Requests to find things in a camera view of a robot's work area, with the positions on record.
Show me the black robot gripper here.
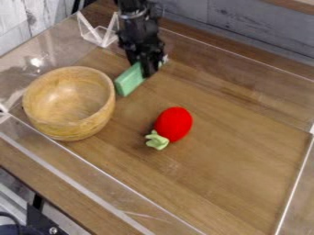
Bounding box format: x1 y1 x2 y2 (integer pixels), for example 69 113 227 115
117 8 164 78

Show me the green rectangular block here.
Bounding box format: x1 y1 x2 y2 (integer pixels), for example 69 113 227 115
113 62 148 96

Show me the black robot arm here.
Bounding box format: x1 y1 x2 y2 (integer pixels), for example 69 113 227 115
113 0 165 78

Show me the brown wooden bowl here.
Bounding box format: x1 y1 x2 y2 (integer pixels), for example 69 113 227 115
22 66 115 141

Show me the red plush strawberry toy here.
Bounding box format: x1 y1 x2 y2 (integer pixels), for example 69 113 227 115
144 106 193 151

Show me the clear acrylic tray enclosure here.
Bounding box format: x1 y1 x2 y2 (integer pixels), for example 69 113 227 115
0 18 314 235

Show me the black clamp with cable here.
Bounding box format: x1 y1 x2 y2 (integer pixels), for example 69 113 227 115
0 195 68 235

